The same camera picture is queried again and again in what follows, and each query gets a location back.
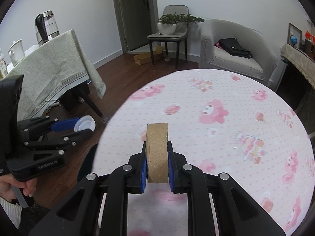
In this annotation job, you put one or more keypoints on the small blue globe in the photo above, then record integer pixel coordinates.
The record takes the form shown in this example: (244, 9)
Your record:
(293, 40)

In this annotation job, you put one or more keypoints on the black table leg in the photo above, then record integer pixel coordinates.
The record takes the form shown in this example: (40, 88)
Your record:
(92, 105)

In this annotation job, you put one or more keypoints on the white ceramic mug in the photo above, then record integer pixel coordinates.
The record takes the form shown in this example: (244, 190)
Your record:
(16, 52)

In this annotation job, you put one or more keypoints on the person's left hand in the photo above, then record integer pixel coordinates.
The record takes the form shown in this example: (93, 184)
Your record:
(8, 181)

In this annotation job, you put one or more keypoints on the potted green plant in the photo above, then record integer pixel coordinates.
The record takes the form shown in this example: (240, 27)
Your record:
(168, 23)

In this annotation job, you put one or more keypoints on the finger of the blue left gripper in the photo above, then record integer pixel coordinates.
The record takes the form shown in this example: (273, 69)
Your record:
(64, 125)

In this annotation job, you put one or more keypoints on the cardboard box on floor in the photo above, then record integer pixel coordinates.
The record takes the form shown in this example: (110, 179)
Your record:
(144, 58)

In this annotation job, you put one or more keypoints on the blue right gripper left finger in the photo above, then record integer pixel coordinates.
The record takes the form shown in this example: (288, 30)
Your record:
(143, 169)

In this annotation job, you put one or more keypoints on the beige patterned tablecloth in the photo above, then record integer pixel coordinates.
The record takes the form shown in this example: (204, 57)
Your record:
(54, 68)

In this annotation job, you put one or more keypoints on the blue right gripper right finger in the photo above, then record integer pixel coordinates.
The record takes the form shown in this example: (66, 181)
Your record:
(170, 166)

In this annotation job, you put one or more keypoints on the beige lace sideboard cloth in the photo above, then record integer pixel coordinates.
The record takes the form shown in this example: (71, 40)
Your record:
(301, 61)

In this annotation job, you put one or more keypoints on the grey door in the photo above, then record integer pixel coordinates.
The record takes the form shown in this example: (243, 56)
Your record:
(136, 20)

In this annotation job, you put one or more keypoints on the white plastic lid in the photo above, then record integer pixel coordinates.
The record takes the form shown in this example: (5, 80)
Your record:
(85, 122)

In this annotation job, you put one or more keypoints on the pink cartoon tablecloth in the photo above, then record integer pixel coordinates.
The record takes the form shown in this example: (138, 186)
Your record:
(221, 122)

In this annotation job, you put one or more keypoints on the spray bottle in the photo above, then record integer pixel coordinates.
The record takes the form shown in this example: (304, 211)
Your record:
(3, 64)

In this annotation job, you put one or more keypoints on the grey armchair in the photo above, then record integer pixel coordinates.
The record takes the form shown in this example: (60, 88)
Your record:
(260, 67)

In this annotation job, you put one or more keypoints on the brown cardboard tape roll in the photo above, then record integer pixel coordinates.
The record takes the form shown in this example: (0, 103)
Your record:
(156, 152)

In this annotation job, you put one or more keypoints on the framed picture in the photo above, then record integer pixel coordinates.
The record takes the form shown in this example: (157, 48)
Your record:
(293, 30)

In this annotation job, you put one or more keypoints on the grey dining chair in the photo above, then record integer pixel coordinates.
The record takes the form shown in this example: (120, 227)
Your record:
(181, 34)

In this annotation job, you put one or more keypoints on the electric glass kettle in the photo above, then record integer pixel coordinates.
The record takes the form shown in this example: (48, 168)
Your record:
(46, 27)

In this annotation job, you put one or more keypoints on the black handbag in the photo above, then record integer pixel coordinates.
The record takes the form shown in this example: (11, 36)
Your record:
(232, 47)

